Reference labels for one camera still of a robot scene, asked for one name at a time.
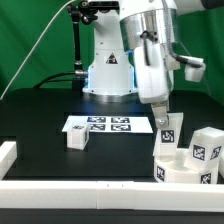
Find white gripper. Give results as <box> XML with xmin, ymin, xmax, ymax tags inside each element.
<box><xmin>134</xmin><ymin>44</ymin><xmax>172</xmax><ymax>129</ymax></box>

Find white round stool seat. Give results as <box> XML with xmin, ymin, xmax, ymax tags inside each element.
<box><xmin>154</xmin><ymin>148</ymin><xmax>218</xmax><ymax>184</ymax></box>

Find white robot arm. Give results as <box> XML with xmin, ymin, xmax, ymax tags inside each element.
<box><xmin>87</xmin><ymin>0</ymin><xmax>224</xmax><ymax>129</ymax></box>

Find paper sheet with markers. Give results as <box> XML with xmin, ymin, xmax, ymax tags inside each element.
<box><xmin>62</xmin><ymin>116</ymin><xmax>153</xmax><ymax>134</ymax></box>

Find white right barrier wall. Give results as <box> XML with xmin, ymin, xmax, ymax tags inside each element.
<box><xmin>219</xmin><ymin>153</ymin><xmax>224</xmax><ymax>179</ymax></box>

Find white barrier wall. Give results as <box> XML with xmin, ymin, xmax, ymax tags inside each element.
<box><xmin>219</xmin><ymin>153</ymin><xmax>224</xmax><ymax>179</ymax></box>
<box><xmin>0</xmin><ymin>141</ymin><xmax>17</xmax><ymax>181</ymax></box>
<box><xmin>0</xmin><ymin>181</ymin><xmax>224</xmax><ymax>212</ymax></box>

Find white front barrier wall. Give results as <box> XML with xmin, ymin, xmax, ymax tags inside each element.
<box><xmin>0</xmin><ymin>181</ymin><xmax>224</xmax><ymax>212</ymax></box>

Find black cables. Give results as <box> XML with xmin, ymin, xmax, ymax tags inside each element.
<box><xmin>32</xmin><ymin>71</ymin><xmax>83</xmax><ymax>90</ymax></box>

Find black camera on mount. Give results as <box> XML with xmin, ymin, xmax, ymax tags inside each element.
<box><xmin>80</xmin><ymin>0</ymin><xmax>119</xmax><ymax>10</ymax></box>

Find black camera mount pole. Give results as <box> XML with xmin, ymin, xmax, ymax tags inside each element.
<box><xmin>67</xmin><ymin>4</ymin><xmax>86</xmax><ymax>94</ymax></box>

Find white cable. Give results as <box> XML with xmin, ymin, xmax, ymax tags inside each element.
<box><xmin>0</xmin><ymin>0</ymin><xmax>78</xmax><ymax>101</ymax></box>

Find white left barrier wall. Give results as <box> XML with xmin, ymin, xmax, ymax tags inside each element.
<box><xmin>0</xmin><ymin>141</ymin><xmax>17</xmax><ymax>181</ymax></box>

